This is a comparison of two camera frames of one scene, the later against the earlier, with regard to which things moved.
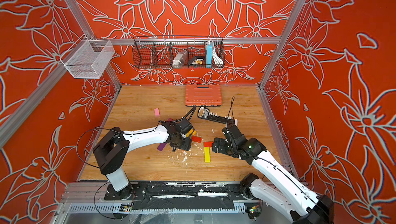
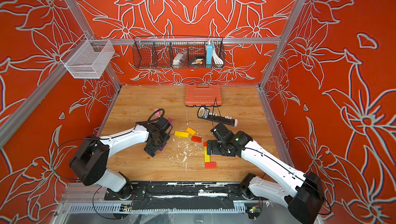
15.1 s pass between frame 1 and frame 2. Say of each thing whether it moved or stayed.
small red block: stayed
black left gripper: moved
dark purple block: stayed
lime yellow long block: stayed
